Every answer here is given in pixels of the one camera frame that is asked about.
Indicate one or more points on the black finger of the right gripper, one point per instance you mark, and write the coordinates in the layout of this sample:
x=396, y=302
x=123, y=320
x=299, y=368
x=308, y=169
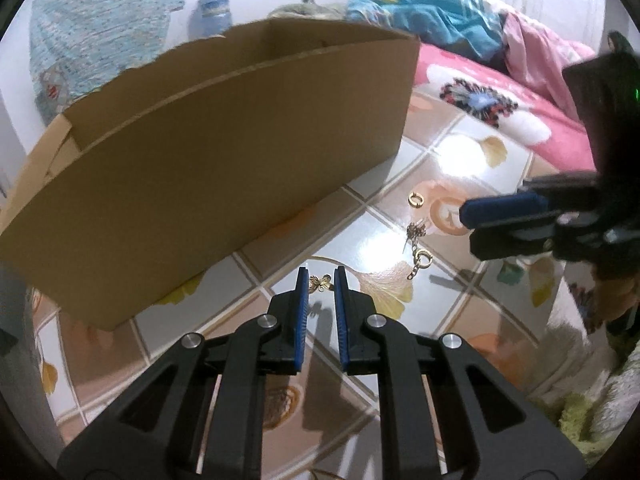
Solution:
x=479, y=211
x=512, y=238

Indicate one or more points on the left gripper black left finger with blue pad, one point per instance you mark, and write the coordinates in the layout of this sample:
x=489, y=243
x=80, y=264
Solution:
x=197, y=412

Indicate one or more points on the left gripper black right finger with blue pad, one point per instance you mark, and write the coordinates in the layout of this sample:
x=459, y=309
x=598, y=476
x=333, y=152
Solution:
x=446, y=412

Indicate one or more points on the gold butterfly earring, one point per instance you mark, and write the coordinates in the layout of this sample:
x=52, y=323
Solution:
x=320, y=283

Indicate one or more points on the tile pattern bed mat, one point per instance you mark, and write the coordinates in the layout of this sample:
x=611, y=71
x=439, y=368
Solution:
x=396, y=233

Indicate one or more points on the green fuzzy sleeve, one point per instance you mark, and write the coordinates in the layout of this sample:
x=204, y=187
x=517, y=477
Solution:
x=592, y=419

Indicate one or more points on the pink floral quilt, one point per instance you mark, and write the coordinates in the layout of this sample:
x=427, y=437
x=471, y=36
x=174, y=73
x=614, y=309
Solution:
x=501, y=103

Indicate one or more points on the pink cloth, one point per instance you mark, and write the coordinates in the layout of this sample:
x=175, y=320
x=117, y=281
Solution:
x=536, y=56

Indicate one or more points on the blue patterned blanket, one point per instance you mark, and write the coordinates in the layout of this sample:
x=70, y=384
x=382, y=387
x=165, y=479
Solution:
x=465, y=27

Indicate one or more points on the brown cardboard box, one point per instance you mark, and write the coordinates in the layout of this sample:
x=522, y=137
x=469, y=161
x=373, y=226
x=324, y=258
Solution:
x=171, y=167

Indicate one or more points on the white water dispenser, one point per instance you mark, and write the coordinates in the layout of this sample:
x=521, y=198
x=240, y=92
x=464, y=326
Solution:
x=211, y=18

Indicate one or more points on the teal patterned curtain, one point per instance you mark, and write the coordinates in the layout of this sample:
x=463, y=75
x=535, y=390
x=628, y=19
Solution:
x=77, y=46

